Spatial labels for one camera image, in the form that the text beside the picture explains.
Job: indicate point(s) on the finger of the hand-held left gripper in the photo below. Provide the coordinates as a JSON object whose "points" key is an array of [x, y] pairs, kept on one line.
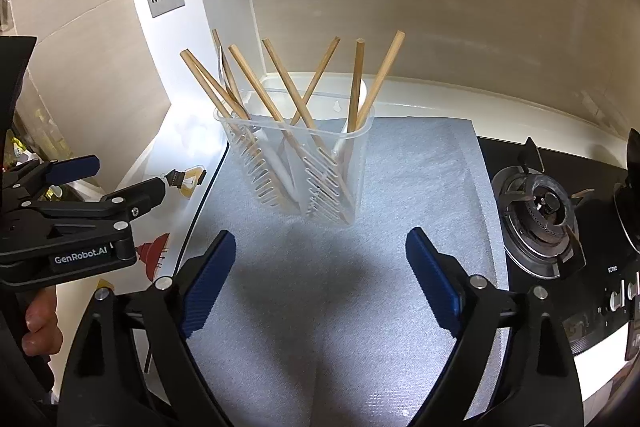
{"points": [[135, 199], [75, 167]]}

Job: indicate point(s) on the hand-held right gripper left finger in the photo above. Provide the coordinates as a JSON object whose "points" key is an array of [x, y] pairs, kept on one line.
{"points": [[210, 282]]}

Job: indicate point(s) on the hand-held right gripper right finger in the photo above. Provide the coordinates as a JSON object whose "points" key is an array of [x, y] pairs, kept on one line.
{"points": [[432, 282]]}

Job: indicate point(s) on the clear plastic utensil holder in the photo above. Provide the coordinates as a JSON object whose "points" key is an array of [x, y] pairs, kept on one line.
{"points": [[357, 167]]}

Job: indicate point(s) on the bunch of wooden chopsticks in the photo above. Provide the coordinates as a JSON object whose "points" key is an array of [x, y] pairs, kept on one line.
{"points": [[356, 82]]}

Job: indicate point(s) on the person's left hand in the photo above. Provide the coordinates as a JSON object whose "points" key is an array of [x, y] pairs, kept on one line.
{"points": [[40, 327]]}

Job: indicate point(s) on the colourful packaged goods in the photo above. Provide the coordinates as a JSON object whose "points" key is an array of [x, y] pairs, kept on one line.
{"points": [[17, 147]]}

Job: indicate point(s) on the white lantern-print cover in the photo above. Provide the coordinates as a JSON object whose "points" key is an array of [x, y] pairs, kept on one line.
{"points": [[180, 142]]}

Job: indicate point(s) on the grey woven mat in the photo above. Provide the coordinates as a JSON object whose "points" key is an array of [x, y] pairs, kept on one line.
{"points": [[400, 167]]}

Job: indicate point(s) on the gas stove burner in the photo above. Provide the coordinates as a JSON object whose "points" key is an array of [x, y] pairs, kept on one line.
{"points": [[542, 207]]}

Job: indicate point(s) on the white plastic utensil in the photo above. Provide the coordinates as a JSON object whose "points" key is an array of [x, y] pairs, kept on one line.
{"points": [[340, 144]]}

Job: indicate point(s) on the silver stove knob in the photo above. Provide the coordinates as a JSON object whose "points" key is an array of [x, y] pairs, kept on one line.
{"points": [[614, 301], [631, 291]]}

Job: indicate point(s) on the black gas cooktop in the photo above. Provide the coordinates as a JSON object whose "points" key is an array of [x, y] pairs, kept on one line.
{"points": [[600, 187]]}

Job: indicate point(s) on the white wall hook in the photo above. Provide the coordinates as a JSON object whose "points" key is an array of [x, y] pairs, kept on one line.
{"points": [[338, 106]]}

